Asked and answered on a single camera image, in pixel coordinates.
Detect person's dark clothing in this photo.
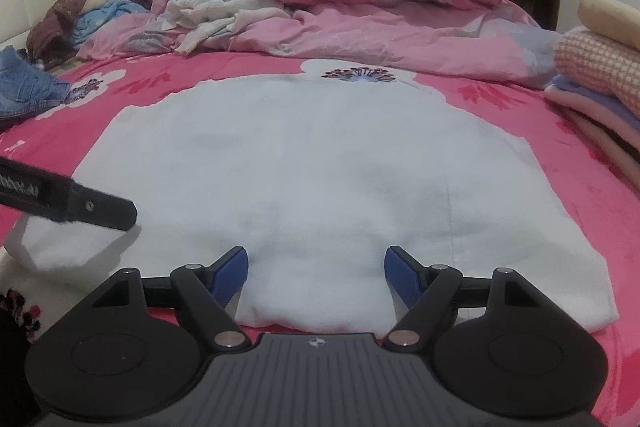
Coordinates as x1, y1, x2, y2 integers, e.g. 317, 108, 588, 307
0, 307, 41, 427

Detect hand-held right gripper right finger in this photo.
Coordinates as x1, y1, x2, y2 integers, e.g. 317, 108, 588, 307
384, 245, 542, 352

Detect white knit sweater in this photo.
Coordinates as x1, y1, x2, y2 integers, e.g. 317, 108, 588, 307
165, 0, 291, 55

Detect pink printed quilt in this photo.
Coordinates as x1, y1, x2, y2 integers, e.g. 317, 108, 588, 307
77, 0, 561, 90

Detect lavender folded cloth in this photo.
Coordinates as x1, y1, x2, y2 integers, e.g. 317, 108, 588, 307
550, 76, 640, 132

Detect pile of crumpled clothes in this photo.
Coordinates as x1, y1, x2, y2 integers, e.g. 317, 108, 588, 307
26, 0, 168, 68

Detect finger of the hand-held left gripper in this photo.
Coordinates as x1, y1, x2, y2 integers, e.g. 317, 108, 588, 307
70, 181, 138, 232

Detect pink knit folded sweater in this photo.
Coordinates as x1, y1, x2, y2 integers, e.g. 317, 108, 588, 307
552, 26, 640, 118

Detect blue denim jeans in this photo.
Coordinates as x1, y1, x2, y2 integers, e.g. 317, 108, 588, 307
0, 46, 71, 120

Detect white shirt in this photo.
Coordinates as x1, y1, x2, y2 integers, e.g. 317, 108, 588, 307
5, 77, 618, 335

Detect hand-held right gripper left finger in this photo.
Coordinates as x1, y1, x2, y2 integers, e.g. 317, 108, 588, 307
90, 247, 251, 351

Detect pink folded cloth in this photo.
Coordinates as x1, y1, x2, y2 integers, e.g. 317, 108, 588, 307
544, 87, 640, 195

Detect light blue cloth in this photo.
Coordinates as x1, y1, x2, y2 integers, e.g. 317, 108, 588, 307
72, 0, 146, 48

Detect cream folded cloth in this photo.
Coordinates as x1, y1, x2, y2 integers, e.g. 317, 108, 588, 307
577, 0, 640, 40

